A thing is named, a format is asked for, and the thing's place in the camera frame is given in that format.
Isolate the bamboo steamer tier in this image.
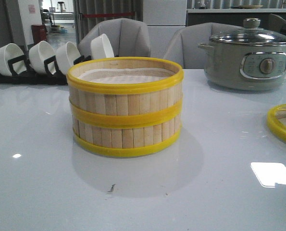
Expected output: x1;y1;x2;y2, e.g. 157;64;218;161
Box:
73;115;181;157
67;57;184;129

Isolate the bamboo steamer lid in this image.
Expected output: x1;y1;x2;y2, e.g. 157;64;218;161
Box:
266;104;286;142

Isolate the left grey chair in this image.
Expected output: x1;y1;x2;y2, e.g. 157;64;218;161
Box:
77;18;150;57

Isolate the grey chair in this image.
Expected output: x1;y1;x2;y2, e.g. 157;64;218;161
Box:
163;22;239;69
77;18;150;57

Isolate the white bowl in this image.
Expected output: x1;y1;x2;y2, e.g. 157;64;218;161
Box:
0;43;24;76
90;34;114;60
29;41;55;74
56;41;81;75

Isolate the right grey chair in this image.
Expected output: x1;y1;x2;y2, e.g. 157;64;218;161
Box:
163;22;239;69

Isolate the white cabinet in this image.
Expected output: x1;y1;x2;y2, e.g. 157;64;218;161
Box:
142;0;187;58

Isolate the grey-green electric pot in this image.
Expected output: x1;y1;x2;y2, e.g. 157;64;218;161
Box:
198;42;286;91

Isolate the red barrier belt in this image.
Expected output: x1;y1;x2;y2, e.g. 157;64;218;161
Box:
79;12;136;19

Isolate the red bin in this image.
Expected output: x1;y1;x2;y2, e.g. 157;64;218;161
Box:
31;24;47;45

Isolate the dark counter sideboard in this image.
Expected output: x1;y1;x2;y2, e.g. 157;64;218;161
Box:
186;9;286;28

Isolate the glass pot lid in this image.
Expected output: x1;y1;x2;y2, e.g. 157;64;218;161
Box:
210;18;286;46

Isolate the yellow plate on counter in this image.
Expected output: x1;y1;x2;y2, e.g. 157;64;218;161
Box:
230;5;263;9

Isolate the black dish rack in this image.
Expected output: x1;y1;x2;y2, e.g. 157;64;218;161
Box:
0;45;92;86

